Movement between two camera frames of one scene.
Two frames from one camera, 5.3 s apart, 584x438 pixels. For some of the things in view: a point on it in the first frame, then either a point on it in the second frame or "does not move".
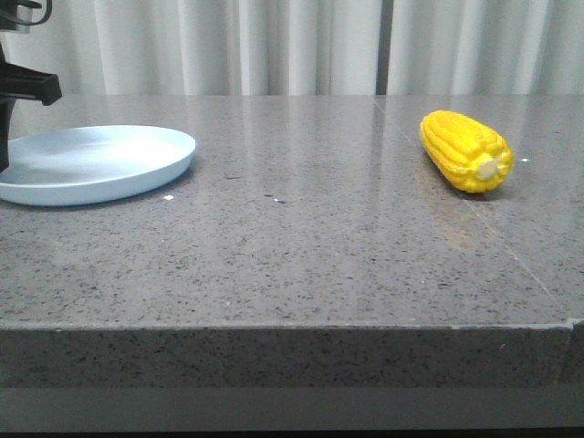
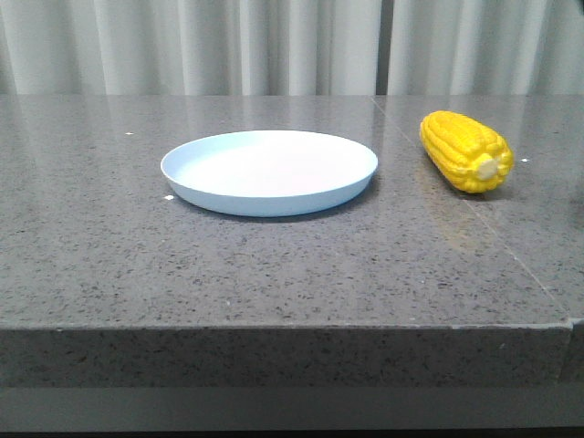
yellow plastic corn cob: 469,154 does not move
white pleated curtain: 308,47 does not move
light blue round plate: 93,164 to 269,172
